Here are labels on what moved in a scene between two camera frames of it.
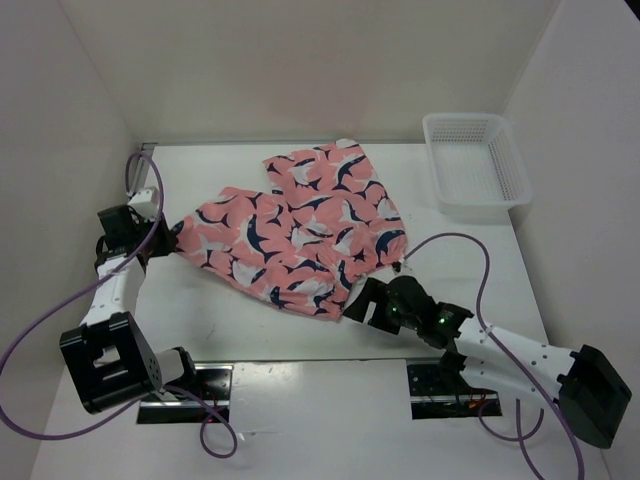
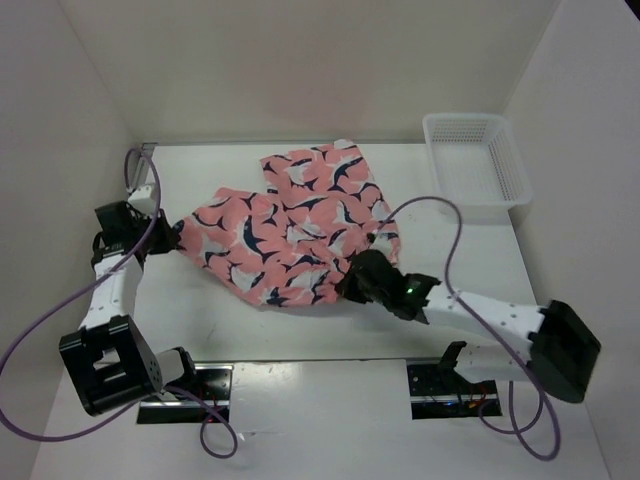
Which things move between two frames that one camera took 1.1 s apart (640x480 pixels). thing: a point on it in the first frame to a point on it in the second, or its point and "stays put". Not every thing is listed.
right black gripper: x=373 y=290 to x=347 y=287
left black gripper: x=169 y=240 stays put
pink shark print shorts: x=325 y=223 stays put
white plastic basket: x=478 y=167 stays put
